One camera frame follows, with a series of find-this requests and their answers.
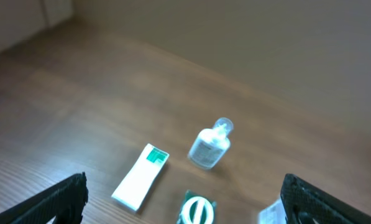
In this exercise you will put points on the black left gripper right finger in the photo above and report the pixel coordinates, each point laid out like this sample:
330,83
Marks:
305,203

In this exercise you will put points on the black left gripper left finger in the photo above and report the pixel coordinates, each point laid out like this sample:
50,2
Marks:
62,203

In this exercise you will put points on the white green medicine box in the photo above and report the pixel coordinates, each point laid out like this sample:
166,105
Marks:
135,186

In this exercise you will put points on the clear plastic container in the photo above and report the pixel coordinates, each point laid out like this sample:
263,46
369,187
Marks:
274,214

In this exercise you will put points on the white lotion bottle clear cap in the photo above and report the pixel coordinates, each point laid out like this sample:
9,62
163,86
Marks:
211,144

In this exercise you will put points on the green Zam-Buk tin box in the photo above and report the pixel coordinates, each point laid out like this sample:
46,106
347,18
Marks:
197,209

